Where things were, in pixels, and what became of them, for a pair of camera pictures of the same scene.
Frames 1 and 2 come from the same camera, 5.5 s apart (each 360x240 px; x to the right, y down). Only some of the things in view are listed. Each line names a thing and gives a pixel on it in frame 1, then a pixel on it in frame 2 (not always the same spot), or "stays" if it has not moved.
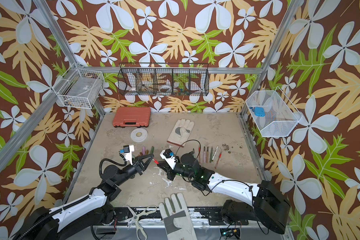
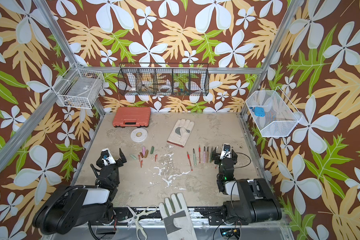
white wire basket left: (82, 88) stays
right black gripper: (171, 170) to (225, 160)
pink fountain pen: (204, 155) stays
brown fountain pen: (207, 155) stays
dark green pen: (211, 155) stays
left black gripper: (140, 166) to (119, 163)
